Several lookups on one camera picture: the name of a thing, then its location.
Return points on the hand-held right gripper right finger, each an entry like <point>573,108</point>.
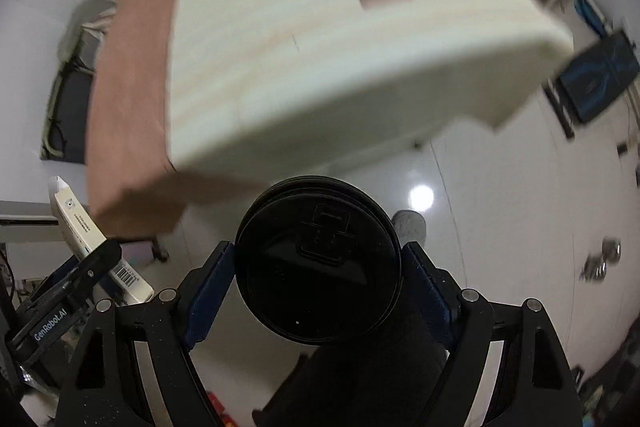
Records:
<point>431,299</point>

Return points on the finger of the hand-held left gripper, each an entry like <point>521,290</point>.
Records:
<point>97,264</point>

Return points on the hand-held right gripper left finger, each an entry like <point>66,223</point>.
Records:
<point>210,299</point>

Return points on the white barcode carton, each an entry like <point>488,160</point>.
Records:
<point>75,217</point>

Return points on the black round plastic lid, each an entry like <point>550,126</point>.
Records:
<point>317,262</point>

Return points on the grey slipper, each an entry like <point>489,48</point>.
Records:
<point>410,227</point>

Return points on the white shelf board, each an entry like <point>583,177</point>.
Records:
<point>27,212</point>

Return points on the grey and black chair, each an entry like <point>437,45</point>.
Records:
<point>75,97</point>

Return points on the shiny metal objects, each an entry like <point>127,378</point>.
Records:
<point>602,259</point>

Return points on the cream wooden table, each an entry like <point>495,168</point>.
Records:
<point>325,72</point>

